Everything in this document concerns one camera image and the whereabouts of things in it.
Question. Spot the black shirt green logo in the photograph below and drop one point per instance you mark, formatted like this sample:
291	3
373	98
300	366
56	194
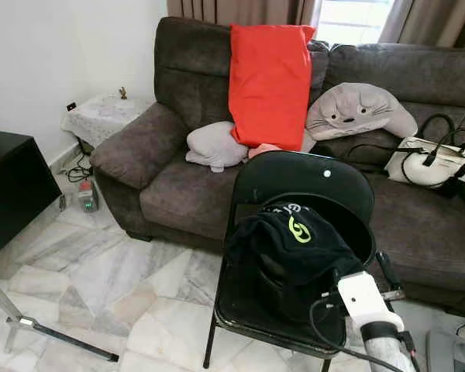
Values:
279	263

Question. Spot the white black handbag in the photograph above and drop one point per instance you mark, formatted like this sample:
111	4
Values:
430	167

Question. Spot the grey cat face cushion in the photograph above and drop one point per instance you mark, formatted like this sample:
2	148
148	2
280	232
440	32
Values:
356	108

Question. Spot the black folding chair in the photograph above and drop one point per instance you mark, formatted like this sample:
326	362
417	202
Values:
294	182

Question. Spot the bright window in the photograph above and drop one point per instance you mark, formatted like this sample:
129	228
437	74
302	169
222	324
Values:
353	22

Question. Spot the pink cushion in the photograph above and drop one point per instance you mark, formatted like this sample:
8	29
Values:
263	149

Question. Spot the red pillow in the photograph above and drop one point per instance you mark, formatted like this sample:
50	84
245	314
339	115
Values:
270	85

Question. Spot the light grey small cushion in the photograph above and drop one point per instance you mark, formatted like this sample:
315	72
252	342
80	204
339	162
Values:
213	146

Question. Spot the brown fabric sofa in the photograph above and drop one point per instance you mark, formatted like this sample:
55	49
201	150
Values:
186	194

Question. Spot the side table white lace cloth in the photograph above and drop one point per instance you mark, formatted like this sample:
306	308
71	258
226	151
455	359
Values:
105	116

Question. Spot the grey power strip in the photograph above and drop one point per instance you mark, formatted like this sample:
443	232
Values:
88	200

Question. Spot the silver metal clothes rack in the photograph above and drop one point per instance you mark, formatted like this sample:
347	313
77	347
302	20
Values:
70	343

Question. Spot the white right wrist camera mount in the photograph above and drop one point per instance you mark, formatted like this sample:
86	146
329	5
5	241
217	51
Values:
364	298

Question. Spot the black wall socket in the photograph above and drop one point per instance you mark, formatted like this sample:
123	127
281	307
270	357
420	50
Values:
71	106

